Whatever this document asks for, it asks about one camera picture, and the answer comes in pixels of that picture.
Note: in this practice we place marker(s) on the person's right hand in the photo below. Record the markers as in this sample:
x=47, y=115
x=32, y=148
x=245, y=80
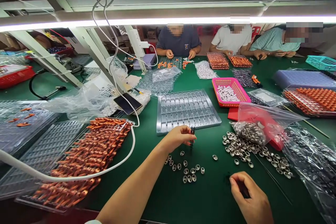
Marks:
x=253, y=203

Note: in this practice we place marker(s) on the person's left hand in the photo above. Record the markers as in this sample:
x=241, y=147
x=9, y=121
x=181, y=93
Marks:
x=177, y=137

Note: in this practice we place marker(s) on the black plastic parts strip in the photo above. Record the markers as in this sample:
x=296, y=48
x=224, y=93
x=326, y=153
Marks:
x=193, y=136

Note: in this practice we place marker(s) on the empty clear plastic tray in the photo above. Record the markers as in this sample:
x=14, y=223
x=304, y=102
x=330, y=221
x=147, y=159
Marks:
x=187, y=111

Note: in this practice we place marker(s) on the group of loose silver rings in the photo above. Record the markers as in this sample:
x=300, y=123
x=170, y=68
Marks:
x=185, y=167

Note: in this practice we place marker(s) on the large pile of silver rings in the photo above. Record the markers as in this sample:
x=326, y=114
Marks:
x=262, y=155

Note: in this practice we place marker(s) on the pile of clear trays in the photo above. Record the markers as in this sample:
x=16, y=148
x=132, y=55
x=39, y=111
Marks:
x=161, y=81

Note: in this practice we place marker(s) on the smartphone with dark screen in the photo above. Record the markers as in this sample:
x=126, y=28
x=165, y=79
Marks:
x=127, y=103

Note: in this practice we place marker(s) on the red flat plastic lid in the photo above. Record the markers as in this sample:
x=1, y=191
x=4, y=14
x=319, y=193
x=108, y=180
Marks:
x=233, y=115

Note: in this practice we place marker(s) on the heap of small white parts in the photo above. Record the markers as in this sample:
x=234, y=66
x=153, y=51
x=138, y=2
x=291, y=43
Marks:
x=227, y=92

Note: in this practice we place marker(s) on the clear bag of white parts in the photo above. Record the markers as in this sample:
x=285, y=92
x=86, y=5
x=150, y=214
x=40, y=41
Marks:
x=204, y=70

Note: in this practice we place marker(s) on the clear bag of black parts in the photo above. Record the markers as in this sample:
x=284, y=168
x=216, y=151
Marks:
x=312, y=161

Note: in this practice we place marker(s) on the scattered orange parts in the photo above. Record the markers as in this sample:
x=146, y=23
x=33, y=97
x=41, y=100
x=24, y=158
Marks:
x=173, y=64

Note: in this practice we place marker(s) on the pink plastic basket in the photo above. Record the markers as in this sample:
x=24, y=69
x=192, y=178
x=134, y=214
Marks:
x=242, y=95

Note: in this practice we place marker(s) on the small stack of purple trays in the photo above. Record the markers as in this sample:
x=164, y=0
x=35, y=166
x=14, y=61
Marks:
x=147, y=61

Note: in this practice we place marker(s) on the clear zip bag with rings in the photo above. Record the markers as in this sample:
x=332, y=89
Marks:
x=262, y=121

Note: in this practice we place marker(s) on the clear bag of dark parts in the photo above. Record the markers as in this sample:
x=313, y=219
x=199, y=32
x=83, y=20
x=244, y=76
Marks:
x=244, y=78

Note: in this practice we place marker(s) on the pile of copper orange parts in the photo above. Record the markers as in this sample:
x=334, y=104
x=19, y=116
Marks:
x=84, y=161

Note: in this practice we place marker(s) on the flat clear bag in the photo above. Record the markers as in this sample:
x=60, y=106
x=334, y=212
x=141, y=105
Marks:
x=265, y=98

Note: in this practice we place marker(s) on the thin wooden stick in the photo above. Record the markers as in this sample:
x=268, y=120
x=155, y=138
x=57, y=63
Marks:
x=307, y=122

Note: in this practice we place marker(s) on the orange and black hand tool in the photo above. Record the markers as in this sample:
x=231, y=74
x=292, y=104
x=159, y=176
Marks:
x=256, y=81

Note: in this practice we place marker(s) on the white power strip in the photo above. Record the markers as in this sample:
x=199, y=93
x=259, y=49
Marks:
x=137, y=43

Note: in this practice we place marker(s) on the clear tray under copper parts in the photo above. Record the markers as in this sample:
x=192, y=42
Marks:
x=78, y=166

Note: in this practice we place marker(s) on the crumpled clear plastic bag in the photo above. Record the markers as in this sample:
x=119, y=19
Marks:
x=76, y=103

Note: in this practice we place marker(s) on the long tube lamp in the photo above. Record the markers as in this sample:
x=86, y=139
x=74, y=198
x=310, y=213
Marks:
x=168, y=22

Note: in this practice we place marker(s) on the tray stack of orange parts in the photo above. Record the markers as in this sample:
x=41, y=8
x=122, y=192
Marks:
x=312, y=100

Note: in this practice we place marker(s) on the stack of empty clear trays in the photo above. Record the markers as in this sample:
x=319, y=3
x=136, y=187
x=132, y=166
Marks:
x=39, y=150

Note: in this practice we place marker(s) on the clear tray with few orange parts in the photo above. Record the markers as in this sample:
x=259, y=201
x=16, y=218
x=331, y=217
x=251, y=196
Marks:
x=23, y=124

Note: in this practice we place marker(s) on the teal plastic basket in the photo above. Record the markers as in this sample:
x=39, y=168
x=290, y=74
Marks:
x=321, y=62

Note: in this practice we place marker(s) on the red plastic basket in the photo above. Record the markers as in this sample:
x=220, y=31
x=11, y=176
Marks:
x=14, y=75

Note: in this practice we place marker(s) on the grey metal shelf frame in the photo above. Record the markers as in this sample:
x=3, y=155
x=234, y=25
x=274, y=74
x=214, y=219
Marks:
x=78, y=6

